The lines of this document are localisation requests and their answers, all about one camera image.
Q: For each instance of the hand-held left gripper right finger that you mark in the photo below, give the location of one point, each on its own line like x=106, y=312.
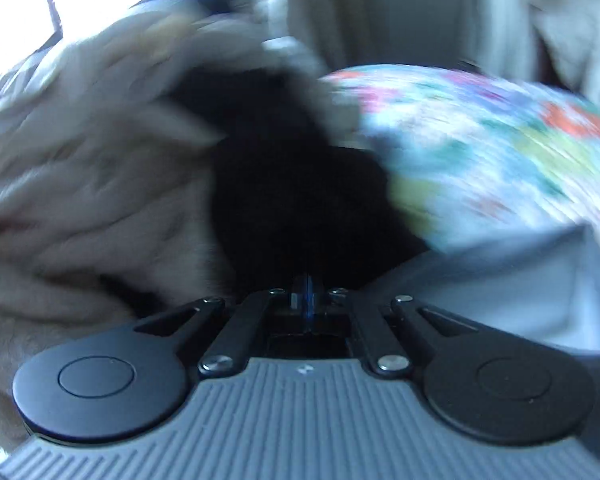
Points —
x=314, y=300

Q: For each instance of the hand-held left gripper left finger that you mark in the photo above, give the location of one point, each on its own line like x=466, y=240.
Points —
x=300, y=300

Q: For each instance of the black garment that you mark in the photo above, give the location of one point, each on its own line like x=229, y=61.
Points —
x=290, y=185

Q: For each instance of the grey sweatshirt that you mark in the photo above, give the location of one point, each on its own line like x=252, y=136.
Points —
x=505, y=300

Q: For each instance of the cream fleece garment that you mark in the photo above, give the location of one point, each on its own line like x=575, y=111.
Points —
x=90, y=185

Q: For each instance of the floral quilt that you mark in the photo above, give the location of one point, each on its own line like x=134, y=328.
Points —
x=480, y=150

